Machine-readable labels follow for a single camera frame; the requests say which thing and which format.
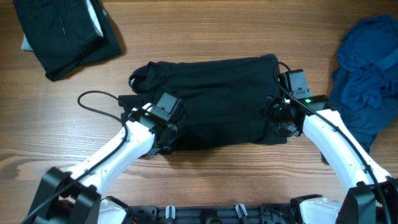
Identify black t-shirt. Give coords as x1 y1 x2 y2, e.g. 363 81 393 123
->
119 54 287 154

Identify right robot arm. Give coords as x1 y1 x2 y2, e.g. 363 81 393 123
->
258 69 397 223

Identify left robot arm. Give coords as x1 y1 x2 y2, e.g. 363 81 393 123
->
23 93 183 224

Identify blue garment pile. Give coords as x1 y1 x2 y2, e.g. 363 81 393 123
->
330 15 397 152

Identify folded black garment stack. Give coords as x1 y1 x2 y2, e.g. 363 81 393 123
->
13 0 122 82

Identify folded grey garment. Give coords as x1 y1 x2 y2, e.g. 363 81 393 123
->
21 35 33 52

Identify black mounting rail base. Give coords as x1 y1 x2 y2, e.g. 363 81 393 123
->
131 203 297 224

